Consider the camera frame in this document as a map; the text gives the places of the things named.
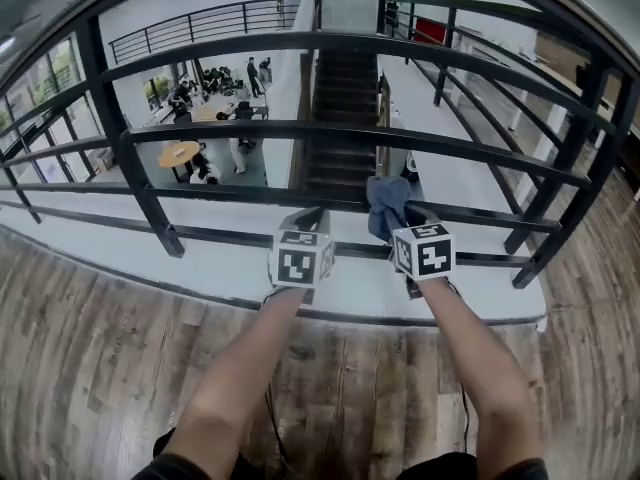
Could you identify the person's black left sleeve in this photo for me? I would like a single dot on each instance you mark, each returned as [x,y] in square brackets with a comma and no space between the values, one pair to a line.
[170,463]

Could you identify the person's black sleeve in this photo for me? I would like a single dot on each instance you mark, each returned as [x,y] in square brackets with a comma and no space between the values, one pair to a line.
[450,468]
[170,463]

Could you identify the round orange table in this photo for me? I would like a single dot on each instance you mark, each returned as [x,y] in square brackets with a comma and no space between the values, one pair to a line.
[179,153]

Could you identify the red board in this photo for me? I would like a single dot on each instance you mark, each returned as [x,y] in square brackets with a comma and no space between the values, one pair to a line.
[429,30]

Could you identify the black stairside railing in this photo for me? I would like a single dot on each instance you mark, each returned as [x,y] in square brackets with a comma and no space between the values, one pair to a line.
[450,33]

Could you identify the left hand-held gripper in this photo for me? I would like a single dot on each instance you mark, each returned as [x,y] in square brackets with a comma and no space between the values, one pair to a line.
[297,263]

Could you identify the dark wooden staircase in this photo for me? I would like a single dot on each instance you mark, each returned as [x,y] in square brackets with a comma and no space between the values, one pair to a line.
[345,93]

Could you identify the blue-grey cloth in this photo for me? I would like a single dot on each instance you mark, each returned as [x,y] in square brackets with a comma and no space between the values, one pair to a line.
[387,198]

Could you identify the person's black right sleeve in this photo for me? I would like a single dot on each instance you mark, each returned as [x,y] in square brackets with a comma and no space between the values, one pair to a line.
[450,468]

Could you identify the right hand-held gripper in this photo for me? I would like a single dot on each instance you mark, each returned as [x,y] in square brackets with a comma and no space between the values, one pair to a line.
[425,255]

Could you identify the person's left forearm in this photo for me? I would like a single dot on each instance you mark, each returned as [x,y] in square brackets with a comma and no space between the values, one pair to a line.
[240,378]

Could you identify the black balcony railing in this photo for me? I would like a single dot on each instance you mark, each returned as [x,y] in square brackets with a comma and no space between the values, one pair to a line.
[200,23]

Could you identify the black framed window wall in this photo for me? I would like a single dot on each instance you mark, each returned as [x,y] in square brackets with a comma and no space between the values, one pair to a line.
[45,113]

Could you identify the black metal handrail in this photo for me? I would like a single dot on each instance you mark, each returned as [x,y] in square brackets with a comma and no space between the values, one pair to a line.
[350,133]

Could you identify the person's right forearm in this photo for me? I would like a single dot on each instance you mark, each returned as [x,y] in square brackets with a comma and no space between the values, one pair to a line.
[475,368]

